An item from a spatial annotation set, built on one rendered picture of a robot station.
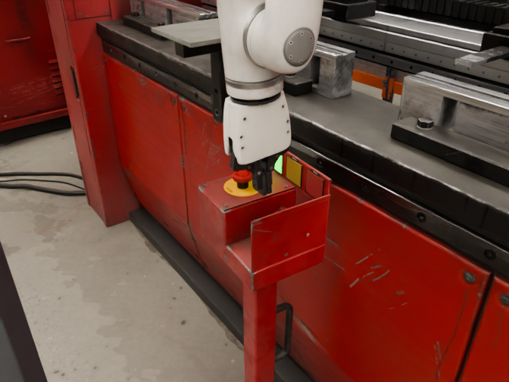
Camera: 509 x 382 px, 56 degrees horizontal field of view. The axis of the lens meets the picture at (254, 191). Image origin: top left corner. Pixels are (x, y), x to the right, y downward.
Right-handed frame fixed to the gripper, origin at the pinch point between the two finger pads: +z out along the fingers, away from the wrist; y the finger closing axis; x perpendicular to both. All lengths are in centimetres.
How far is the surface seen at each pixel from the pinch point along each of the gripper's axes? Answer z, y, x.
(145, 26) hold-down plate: -4, -18, -99
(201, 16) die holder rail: -10, -27, -73
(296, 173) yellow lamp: 4.2, -9.9, -4.1
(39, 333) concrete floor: 81, 46, -77
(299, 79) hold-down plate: -3.7, -26.3, -25.1
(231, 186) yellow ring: 6.4, 0.5, -10.8
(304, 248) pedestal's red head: 13.7, -4.9, 4.8
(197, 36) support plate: -14.8, -8.4, -36.6
